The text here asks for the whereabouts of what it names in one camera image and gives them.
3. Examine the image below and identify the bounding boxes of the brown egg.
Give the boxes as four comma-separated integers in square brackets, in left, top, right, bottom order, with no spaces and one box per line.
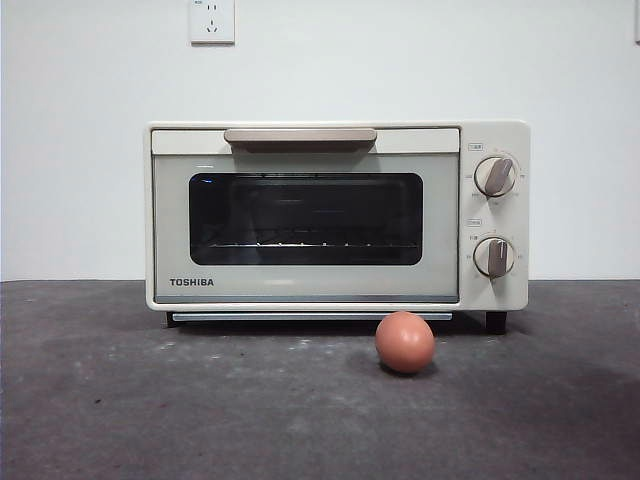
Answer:
[374,310,435,374]

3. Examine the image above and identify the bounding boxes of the white wall socket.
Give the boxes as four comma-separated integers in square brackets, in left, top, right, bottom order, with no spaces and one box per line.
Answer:
[189,0,236,46]

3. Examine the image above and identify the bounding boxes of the cream oven knob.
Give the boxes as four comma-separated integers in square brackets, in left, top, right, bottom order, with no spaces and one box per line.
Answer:
[473,156,518,197]
[472,236,517,279]

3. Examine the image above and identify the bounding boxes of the metal crumb tray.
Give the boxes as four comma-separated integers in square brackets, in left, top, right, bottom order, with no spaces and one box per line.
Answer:
[167,311,454,322]

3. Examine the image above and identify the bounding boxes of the cream Toshiba toaster oven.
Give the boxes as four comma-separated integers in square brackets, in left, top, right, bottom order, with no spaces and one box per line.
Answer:
[144,119,532,335]

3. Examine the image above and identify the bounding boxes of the oven door with beige handle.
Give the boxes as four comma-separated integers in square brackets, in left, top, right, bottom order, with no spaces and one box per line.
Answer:
[150,127,461,304]

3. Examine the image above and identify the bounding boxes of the metal wire oven rack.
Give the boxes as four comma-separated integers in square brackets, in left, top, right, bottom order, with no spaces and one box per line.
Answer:
[207,239,420,250]

